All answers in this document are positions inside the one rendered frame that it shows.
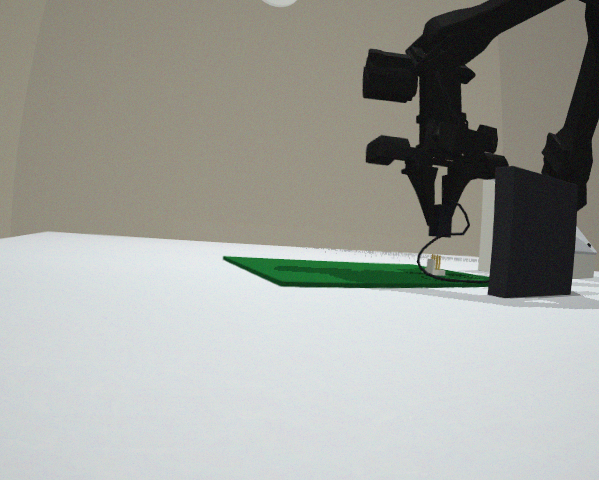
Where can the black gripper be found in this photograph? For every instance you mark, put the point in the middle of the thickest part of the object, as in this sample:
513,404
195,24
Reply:
419,161

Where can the green circuit board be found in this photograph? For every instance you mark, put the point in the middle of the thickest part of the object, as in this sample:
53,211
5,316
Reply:
331,274

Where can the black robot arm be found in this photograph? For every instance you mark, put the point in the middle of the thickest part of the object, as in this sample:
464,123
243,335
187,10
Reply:
438,57

